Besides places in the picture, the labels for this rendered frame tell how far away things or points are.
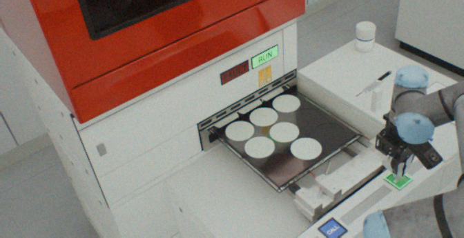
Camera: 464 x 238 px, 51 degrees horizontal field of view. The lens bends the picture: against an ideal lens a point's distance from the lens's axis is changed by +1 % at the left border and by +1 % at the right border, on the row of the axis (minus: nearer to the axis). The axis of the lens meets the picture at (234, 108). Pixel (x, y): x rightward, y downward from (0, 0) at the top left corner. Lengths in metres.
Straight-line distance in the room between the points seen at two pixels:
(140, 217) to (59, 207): 1.20
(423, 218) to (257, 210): 0.82
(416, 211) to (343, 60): 1.14
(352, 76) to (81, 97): 0.97
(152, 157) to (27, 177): 1.64
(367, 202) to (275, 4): 0.65
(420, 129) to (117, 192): 0.94
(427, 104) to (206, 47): 0.63
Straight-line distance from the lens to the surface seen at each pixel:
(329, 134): 1.66
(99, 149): 1.46
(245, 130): 1.68
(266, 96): 1.75
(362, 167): 1.59
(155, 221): 1.79
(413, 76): 1.21
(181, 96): 1.52
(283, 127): 1.68
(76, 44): 1.22
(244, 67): 1.62
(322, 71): 1.82
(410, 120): 1.12
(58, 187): 2.99
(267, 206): 1.55
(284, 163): 1.56
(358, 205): 1.39
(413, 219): 0.81
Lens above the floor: 2.04
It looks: 40 degrees down
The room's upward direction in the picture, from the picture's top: 7 degrees counter-clockwise
